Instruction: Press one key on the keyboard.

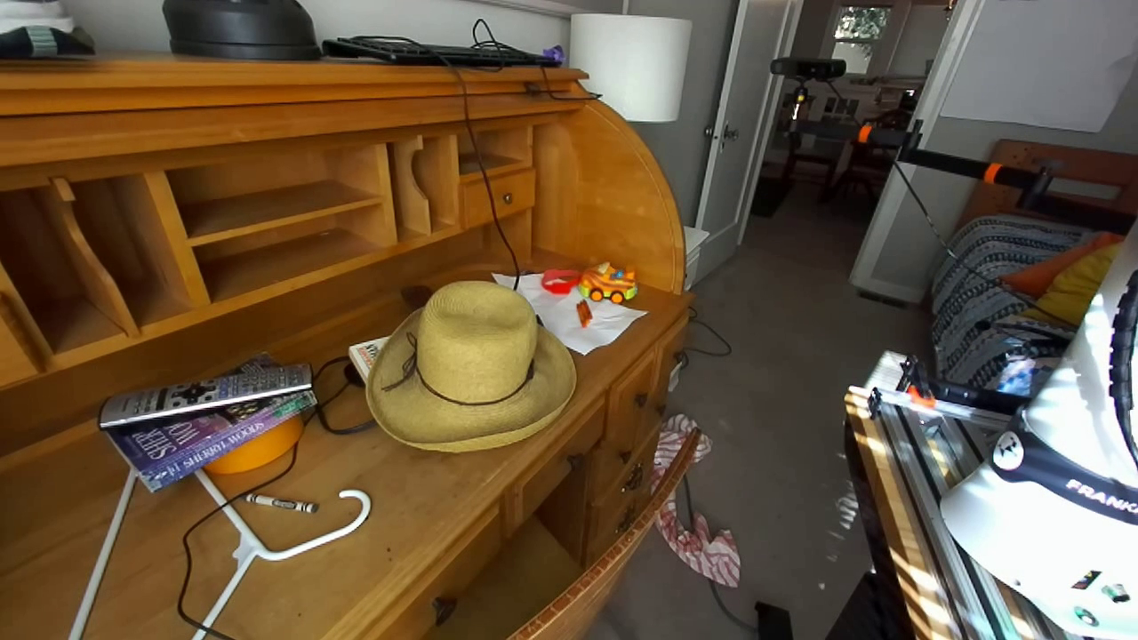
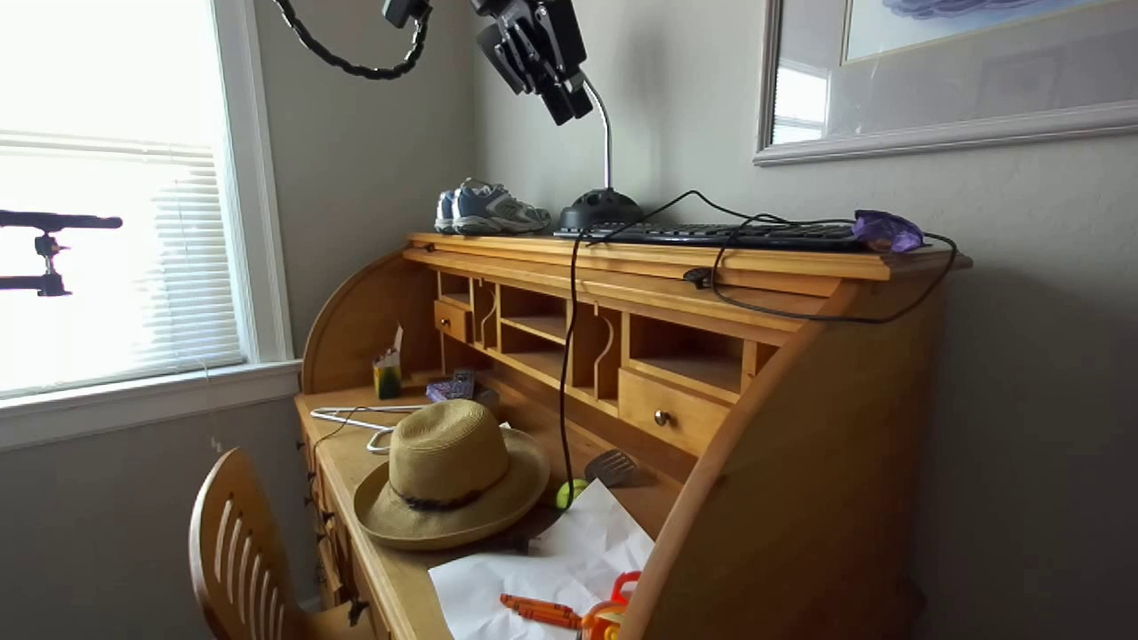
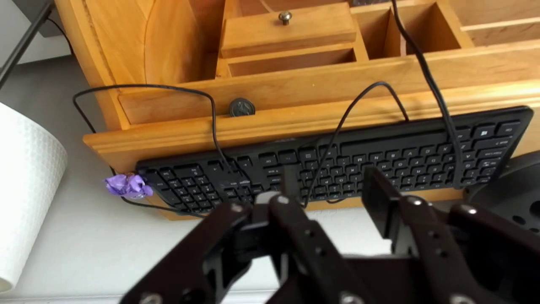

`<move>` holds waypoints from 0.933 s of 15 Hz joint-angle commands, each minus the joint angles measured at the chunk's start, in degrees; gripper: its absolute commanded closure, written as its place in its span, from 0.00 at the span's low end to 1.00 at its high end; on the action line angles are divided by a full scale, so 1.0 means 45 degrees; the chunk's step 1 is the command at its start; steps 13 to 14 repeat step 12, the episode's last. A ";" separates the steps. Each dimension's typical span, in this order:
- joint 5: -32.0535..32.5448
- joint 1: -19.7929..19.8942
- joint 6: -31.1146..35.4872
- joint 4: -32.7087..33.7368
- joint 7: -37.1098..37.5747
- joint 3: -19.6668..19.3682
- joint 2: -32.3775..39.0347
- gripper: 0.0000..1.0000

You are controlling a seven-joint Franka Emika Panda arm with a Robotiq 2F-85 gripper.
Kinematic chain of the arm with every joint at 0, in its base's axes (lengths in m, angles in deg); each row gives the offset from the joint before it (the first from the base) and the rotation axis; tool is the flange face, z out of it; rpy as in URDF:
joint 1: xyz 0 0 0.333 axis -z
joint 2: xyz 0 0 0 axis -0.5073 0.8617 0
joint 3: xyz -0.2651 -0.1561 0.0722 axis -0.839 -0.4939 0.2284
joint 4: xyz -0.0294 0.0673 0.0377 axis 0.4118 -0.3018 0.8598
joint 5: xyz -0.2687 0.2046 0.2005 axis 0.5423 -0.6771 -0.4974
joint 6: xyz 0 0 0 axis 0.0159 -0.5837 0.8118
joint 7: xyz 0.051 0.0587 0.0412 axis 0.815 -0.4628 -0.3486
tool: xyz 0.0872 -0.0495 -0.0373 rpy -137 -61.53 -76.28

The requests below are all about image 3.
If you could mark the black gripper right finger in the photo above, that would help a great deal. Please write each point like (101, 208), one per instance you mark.
(449, 247)

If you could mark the dark lamp pole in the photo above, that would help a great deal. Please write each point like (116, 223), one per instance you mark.
(25, 39)

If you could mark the small wooden desk drawer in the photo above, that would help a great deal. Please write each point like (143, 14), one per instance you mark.
(292, 34)

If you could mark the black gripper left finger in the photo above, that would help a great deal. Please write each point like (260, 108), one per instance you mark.
(303, 247)

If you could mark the dark round desk knob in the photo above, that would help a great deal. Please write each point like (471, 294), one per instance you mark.
(241, 107)

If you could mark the white lampshade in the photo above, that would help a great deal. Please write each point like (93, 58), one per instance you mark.
(27, 186)

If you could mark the black computer keyboard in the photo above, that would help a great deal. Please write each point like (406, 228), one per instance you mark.
(393, 157)

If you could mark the wooden roll-top desk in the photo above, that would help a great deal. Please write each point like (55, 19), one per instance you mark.
(168, 51)

